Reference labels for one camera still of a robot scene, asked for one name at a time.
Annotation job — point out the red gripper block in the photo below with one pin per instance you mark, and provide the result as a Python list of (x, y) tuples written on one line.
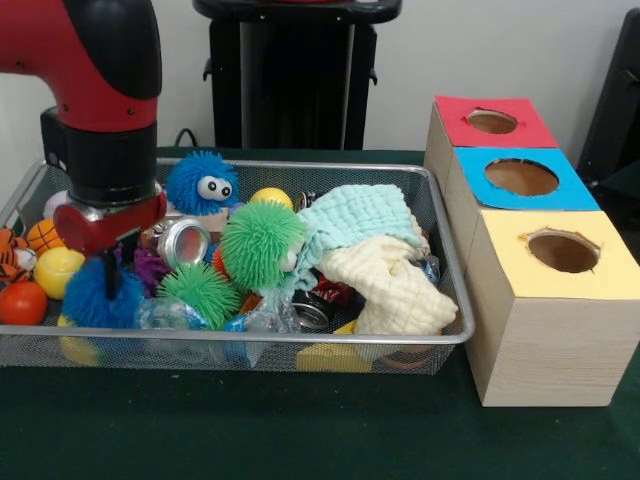
[(100, 230)]

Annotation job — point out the blue spiky rubber ball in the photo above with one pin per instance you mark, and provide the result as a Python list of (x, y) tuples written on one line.
[(85, 300)]

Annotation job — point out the green spiky rubber ball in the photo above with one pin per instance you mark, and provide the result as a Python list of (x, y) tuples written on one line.
[(200, 290), (260, 240)]

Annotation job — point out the mint knitted cloth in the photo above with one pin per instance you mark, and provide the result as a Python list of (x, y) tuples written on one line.
[(360, 210)]

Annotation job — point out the cream knitted cloth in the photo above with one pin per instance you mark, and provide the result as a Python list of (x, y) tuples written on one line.
[(400, 295)]

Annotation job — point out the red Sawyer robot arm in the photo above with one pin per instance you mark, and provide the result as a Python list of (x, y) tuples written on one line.
[(110, 150)]

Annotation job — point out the wooden box with three holes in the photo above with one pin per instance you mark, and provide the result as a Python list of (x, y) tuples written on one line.
[(550, 350)]

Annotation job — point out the yellow tennis ball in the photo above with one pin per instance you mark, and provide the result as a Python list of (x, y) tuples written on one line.
[(55, 272)]

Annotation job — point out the orange toy basketball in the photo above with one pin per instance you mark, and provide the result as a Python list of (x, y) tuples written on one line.
[(42, 235)]

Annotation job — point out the red ball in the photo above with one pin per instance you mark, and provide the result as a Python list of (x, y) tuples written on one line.
[(22, 302)]

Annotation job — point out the blue fuzzy ball with eyes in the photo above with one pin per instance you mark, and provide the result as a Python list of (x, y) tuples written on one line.
[(190, 180)]

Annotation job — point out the tiger plush toy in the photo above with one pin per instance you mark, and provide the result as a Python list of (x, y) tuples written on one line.
[(12, 255)]

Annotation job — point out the dark green tablecloth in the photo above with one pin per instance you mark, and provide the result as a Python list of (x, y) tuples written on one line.
[(300, 425)]

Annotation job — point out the green cloth covered side table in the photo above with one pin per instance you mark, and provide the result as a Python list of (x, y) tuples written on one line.
[(625, 185)]

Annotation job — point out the black flat panel stand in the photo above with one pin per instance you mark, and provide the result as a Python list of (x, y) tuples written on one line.
[(620, 100)]

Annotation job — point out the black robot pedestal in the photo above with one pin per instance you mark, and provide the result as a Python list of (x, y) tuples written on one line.
[(300, 75)]

